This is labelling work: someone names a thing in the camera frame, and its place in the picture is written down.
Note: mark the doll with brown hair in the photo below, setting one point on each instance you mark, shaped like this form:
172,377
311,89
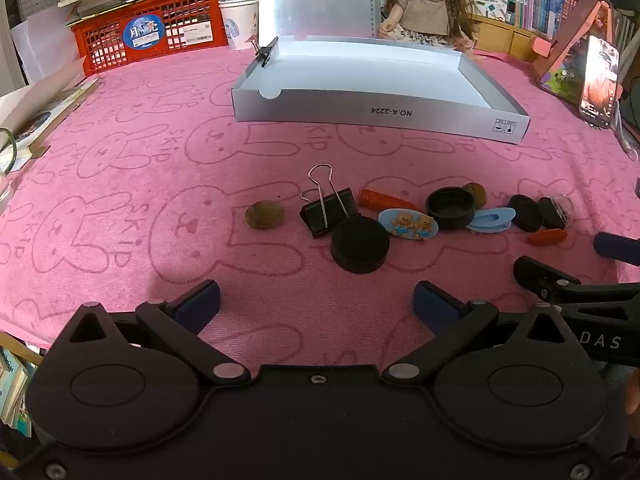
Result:
425,10

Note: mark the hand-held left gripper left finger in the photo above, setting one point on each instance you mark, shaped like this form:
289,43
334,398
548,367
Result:
200,302

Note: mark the white paper sheet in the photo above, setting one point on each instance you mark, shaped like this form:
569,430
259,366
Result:
40,45

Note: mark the brown nut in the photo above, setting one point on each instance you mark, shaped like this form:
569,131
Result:
265,215
477,192

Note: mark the silver cardboard box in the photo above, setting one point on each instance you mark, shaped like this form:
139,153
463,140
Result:
375,70

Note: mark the red plastic basket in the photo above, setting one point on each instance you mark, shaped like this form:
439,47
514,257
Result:
100,45

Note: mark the large black binder clip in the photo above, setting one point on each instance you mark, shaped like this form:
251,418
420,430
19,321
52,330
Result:
320,217

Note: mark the pink rabbit-print towel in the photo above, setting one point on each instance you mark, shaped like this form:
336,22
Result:
150,185

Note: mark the translucent clipboard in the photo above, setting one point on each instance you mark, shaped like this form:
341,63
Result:
315,0

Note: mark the wooden desk organizer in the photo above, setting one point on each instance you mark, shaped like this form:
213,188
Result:
520,40

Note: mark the small black binder clip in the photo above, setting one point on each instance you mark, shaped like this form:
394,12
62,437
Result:
265,55

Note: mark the large black round lid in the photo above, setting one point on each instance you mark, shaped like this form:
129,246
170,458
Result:
360,245

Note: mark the smartphone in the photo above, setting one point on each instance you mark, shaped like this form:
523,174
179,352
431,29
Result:
600,80

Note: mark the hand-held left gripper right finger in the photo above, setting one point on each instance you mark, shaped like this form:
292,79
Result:
435,305

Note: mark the small black round cap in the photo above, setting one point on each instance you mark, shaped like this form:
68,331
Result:
525,212

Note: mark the black hollow round cap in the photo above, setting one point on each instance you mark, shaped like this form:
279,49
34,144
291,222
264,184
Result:
450,210

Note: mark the stack of thin booklets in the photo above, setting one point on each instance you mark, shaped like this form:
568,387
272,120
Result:
12,385

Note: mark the open booklet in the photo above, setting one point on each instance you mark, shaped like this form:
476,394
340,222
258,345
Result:
30,115

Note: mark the pink cardboard stand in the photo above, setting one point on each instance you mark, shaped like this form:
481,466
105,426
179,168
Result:
565,45

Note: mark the light blue hair clip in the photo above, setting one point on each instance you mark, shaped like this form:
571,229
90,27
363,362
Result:
492,220

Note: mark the blue bear hair clip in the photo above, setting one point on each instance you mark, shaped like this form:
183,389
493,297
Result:
407,224

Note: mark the clear dome capsule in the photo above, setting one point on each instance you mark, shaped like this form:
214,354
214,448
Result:
552,212

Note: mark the white paper cup blue print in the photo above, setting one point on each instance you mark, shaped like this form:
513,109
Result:
240,25

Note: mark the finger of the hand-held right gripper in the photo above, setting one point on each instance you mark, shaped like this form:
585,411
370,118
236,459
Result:
612,246
537,275

